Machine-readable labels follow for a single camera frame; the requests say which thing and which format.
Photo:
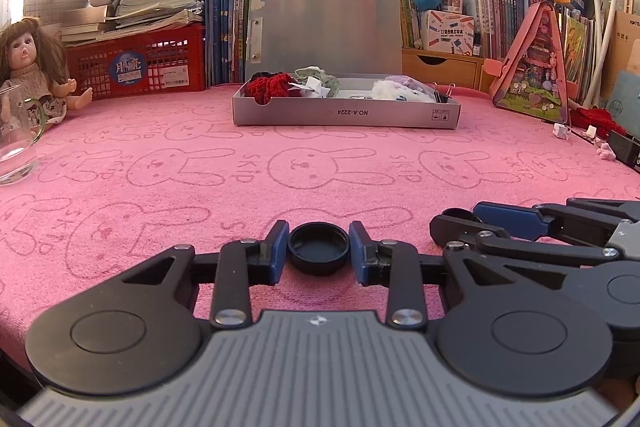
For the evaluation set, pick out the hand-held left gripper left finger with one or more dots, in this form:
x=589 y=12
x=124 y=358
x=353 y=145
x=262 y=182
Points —
x=280 y=252

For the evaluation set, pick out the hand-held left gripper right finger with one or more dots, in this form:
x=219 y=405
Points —
x=357 y=252

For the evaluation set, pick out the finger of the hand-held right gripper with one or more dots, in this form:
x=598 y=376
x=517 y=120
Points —
x=455 y=232
x=505 y=217

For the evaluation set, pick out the white plush toy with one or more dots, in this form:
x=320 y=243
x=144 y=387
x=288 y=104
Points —
x=400 y=93

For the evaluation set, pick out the red knitted pouch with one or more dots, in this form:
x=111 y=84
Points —
x=267 y=88

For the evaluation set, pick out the green checked cloth pouch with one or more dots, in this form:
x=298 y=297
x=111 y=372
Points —
x=320 y=76

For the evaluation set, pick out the grey cardboard box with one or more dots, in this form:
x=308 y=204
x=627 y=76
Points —
x=325 y=32

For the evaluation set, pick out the small white folded paper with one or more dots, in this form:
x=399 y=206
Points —
x=561 y=132

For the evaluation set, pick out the pink rabbit-print table cloth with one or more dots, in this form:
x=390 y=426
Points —
x=200 y=167

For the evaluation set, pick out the small pink trinket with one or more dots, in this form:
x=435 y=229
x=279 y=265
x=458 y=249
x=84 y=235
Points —
x=606 y=152

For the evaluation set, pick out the white plug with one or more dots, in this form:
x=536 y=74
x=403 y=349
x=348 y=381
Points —
x=592 y=132

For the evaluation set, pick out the red knitted cloth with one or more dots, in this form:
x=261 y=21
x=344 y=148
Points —
x=595 y=119

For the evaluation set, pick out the black binder clip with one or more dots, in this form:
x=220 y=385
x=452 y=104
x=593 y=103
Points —
x=444 y=93

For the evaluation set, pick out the pink triangular toy house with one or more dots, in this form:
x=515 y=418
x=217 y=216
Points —
x=532 y=77

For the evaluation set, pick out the wooden drawer organizer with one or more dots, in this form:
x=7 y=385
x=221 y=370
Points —
x=450 y=69

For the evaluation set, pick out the teal notebook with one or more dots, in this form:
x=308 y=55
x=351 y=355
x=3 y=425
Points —
x=625 y=99

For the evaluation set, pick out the upright picture books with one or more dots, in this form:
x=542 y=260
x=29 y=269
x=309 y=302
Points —
x=580 y=52

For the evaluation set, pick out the white printed carton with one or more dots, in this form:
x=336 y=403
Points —
x=447 y=32

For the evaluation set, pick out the row of colourful books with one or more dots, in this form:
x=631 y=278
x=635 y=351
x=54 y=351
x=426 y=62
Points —
x=500 y=12

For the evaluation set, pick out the brown cardboard box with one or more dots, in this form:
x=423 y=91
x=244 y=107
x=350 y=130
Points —
x=627 y=42

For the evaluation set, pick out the white pipe stand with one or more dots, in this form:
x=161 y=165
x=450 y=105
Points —
x=607 y=22

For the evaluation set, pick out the red plastic crate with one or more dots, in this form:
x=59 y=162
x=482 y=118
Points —
x=160 y=67

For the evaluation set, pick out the row of blue books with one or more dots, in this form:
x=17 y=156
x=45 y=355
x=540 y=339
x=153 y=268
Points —
x=225 y=22

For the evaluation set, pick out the clear glass cup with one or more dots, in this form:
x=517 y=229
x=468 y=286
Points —
x=15 y=142

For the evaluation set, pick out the brown-haired doll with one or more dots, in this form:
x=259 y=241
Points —
x=25 y=62

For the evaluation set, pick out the white grid-pattern box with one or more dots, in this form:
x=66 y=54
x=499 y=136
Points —
x=42 y=9

